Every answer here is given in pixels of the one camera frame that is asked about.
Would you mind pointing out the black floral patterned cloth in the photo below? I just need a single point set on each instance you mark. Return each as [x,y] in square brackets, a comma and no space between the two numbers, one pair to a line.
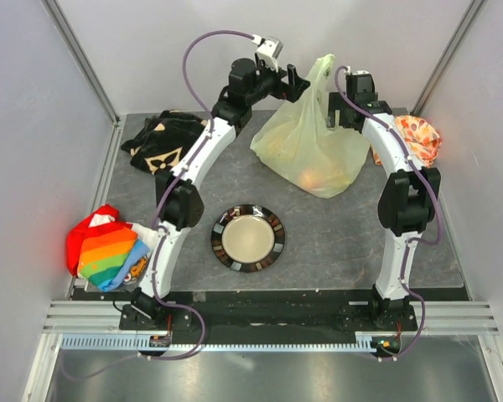
[164,140]

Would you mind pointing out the orange floral cloth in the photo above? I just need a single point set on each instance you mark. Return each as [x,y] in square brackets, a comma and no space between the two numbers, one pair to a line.
[421,137]

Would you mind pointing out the grey slotted cable duct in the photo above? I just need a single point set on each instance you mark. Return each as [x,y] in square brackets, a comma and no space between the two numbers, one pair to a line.
[157,342]

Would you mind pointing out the black rimmed ceramic plate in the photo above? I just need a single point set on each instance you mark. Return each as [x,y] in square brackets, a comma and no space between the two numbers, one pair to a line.
[248,238]

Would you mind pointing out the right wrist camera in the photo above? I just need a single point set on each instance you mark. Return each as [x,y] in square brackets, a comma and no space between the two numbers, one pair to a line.
[355,72]

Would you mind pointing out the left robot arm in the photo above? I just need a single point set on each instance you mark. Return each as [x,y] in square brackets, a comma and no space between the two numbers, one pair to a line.
[177,190]

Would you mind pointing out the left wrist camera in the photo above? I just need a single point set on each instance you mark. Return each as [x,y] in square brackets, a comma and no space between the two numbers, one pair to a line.
[267,52]

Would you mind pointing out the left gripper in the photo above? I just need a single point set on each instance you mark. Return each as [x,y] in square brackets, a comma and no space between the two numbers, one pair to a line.
[297,86]

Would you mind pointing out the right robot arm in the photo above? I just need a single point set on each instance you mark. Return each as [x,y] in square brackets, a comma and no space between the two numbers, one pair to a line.
[409,200]

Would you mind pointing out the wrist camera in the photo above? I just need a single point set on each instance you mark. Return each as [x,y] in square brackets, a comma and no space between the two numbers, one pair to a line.
[355,72]
[267,52]

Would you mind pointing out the rainbow striped cloth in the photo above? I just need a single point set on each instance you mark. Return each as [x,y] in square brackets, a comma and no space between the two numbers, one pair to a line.
[109,252]

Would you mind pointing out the pale green plastic bag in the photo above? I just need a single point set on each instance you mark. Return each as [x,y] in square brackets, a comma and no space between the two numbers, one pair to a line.
[297,137]

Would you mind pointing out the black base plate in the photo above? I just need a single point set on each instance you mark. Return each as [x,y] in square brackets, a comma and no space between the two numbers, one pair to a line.
[346,310]

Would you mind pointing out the orange fake fruit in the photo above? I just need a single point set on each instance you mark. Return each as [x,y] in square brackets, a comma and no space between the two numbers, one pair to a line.
[312,179]

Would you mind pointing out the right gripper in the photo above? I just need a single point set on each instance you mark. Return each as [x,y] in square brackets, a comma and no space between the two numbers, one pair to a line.
[338,102]

